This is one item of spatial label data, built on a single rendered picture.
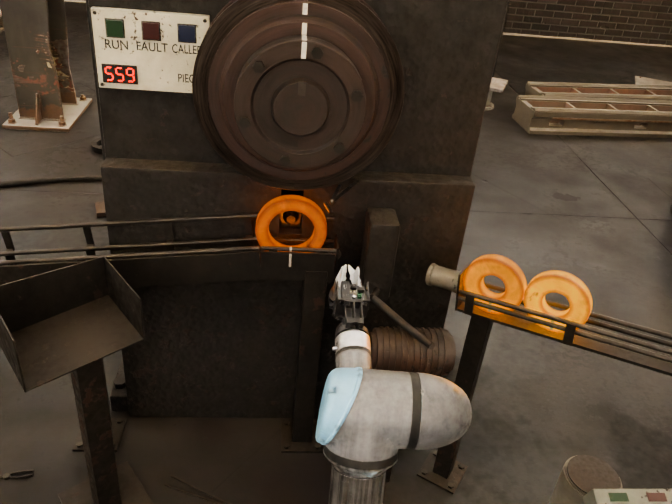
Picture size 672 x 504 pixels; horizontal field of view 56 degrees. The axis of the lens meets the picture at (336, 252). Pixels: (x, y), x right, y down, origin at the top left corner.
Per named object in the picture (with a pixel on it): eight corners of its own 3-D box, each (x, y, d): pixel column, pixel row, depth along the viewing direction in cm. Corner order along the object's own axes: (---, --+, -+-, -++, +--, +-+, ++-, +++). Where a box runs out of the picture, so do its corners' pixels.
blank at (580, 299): (531, 262, 153) (527, 268, 150) (599, 278, 146) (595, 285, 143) (522, 316, 160) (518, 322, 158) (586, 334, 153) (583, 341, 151)
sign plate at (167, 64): (100, 84, 153) (92, 6, 143) (211, 91, 155) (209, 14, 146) (98, 87, 151) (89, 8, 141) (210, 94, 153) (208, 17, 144)
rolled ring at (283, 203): (330, 201, 159) (329, 195, 162) (255, 197, 157) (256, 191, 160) (324, 263, 168) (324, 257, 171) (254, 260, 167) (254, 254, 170)
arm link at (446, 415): (496, 376, 94) (431, 380, 142) (423, 371, 94) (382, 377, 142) (495, 458, 92) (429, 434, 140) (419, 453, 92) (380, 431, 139)
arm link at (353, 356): (334, 414, 128) (337, 393, 122) (332, 366, 136) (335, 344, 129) (372, 414, 129) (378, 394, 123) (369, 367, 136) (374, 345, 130)
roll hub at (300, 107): (234, 157, 144) (235, 30, 130) (357, 163, 147) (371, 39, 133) (233, 167, 140) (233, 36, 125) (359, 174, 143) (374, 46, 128)
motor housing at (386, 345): (350, 452, 199) (369, 315, 171) (419, 452, 202) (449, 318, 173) (353, 487, 188) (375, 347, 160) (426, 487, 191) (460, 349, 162)
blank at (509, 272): (470, 246, 160) (465, 252, 157) (532, 262, 153) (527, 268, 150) (464, 298, 167) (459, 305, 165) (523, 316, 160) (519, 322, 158)
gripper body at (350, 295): (369, 279, 140) (373, 324, 132) (364, 302, 146) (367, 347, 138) (335, 277, 139) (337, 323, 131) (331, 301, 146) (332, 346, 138)
